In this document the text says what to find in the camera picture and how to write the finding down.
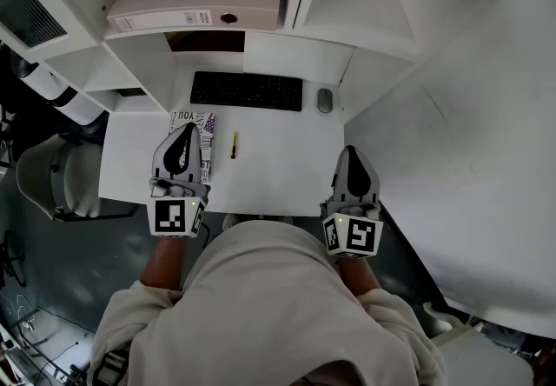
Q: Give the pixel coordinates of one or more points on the person's left forearm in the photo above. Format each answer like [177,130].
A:
[167,262]

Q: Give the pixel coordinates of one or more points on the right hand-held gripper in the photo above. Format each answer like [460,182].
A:
[358,236]

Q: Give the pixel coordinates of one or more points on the person's right forearm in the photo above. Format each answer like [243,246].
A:
[358,277]

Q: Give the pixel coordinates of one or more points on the person's white left shoe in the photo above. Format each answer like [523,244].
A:
[230,222]

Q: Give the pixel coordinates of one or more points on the white desk with shelf unit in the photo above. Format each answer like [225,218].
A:
[282,167]

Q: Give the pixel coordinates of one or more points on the white and black machine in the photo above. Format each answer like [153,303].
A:
[52,84]

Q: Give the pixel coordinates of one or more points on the white ornate furniture piece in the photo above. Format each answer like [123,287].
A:
[478,354]

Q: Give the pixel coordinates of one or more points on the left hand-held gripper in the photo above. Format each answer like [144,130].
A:
[174,219]

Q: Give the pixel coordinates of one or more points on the grey ribbed grille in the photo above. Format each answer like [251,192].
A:
[30,10]

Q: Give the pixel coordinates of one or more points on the black keyboard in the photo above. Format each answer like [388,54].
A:
[247,91]

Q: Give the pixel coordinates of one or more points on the printed flag pattern book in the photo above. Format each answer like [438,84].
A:
[208,149]

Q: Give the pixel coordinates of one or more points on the grey office chair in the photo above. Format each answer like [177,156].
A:
[74,180]

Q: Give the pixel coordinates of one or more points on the person's beige sweater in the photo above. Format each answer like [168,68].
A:
[269,310]

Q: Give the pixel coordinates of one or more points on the grey computer mouse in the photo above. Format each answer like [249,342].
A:
[324,100]

